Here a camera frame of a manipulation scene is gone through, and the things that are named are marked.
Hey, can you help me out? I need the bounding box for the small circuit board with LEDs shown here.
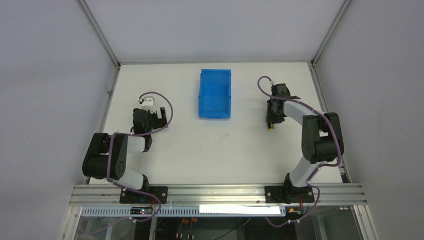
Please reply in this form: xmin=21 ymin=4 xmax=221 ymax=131
xmin=130 ymin=207 xmax=154 ymax=216

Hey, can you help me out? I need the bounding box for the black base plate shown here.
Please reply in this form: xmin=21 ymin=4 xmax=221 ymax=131
xmin=264 ymin=185 xmax=315 ymax=204
xmin=119 ymin=185 xmax=169 ymax=204

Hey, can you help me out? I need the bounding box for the slotted white cable duct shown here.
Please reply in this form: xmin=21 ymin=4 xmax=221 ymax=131
xmin=81 ymin=204 xmax=286 ymax=218

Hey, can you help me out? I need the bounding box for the blue plastic bin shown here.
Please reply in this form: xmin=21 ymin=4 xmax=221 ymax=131
xmin=198 ymin=68 xmax=232 ymax=120

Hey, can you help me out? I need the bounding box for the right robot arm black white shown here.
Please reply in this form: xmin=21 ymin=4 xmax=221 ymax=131
xmin=265 ymin=83 xmax=344 ymax=204

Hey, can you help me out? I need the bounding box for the purple cable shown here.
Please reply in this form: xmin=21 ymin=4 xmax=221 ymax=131
xmin=257 ymin=76 xmax=343 ymax=229
xmin=105 ymin=91 xmax=174 ymax=223

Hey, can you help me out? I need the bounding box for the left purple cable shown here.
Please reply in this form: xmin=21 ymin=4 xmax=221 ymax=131
xmin=105 ymin=91 xmax=174 ymax=223

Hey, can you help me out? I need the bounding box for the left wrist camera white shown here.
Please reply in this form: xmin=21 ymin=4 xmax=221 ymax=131
xmin=139 ymin=96 xmax=155 ymax=112

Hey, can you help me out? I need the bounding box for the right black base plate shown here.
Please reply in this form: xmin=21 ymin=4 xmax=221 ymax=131
xmin=264 ymin=185 xmax=315 ymax=204

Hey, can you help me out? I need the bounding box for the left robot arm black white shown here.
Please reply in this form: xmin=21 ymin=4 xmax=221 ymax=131
xmin=82 ymin=107 xmax=168 ymax=193

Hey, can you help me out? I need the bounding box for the aluminium frame rail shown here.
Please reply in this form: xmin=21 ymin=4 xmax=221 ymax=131
xmin=69 ymin=183 xmax=367 ymax=207

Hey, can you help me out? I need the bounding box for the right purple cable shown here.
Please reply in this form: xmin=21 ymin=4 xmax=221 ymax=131
xmin=257 ymin=76 xmax=343 ymax=229

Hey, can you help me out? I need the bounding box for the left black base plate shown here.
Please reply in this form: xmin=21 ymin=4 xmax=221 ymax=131
xmin=119 ymin=185 xmax=169 ymax=204

